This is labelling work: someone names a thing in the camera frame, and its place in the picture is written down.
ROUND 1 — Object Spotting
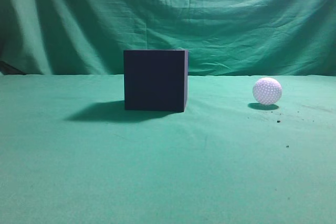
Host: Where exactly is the white dimpled golf ball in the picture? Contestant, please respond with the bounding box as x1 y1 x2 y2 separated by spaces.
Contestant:
253 77 282 105

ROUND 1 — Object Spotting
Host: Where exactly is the green backdrop cloth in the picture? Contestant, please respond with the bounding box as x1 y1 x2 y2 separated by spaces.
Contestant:
1 0 335 76

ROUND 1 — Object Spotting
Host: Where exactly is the dark blue cube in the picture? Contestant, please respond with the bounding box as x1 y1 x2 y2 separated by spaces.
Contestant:
123 49 188 112

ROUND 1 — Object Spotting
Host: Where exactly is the green table cloth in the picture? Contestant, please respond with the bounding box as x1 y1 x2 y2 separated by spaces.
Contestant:
1 75 335 223

